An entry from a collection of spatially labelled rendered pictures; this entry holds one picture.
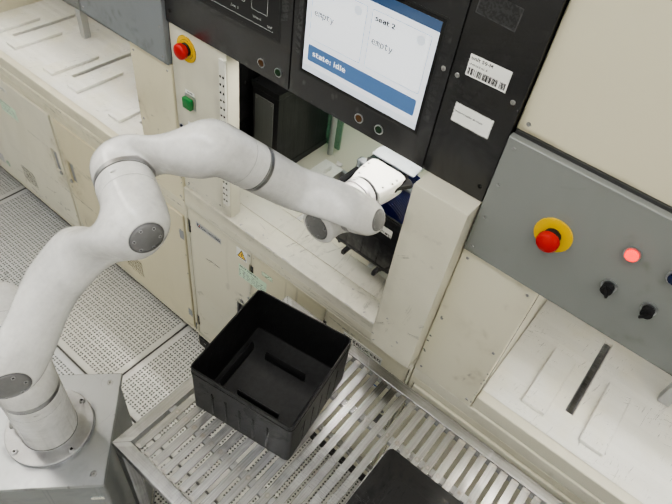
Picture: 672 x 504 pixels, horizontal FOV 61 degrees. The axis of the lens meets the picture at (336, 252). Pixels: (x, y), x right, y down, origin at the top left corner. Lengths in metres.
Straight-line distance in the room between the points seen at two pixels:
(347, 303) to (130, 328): 1.26
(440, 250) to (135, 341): 1.66
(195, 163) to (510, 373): 0.96
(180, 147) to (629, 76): 0.67
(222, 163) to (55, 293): 0.36
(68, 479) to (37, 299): 0.51
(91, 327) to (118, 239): 1.69
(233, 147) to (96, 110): 1.29
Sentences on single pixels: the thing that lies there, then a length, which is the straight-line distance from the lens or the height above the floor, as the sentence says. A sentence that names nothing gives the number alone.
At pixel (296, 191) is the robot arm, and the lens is 1.09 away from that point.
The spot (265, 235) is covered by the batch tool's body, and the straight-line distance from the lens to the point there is 1.69.
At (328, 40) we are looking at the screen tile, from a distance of 1.17.
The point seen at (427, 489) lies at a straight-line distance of 1.36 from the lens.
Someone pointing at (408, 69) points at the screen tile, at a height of 1.58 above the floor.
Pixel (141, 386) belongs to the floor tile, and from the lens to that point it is 2.43.
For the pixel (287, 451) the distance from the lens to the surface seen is 1.39.
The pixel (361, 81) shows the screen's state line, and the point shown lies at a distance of 1.14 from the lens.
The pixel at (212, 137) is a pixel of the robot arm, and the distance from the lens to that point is 0.97.
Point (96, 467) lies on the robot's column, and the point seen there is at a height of 0.76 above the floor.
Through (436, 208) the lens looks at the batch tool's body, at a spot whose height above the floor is 1.38.
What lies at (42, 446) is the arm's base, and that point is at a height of 0.79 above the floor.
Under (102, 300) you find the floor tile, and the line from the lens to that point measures 2.70.
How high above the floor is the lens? 2.09
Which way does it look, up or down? 47 degrees down
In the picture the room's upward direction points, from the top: 10 degrees clockwise
